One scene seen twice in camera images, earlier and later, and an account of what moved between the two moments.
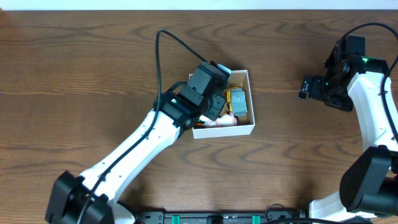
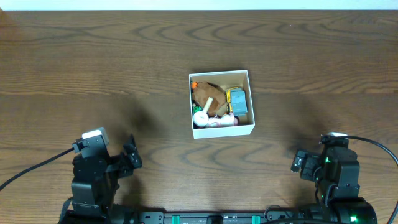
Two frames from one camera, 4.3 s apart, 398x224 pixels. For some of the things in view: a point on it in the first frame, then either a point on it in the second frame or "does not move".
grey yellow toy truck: (236, 101) does not move
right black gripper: (345, 104) → (312, 160)
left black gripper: (216, 106) → (126, 160)
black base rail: (162, 217) does not move
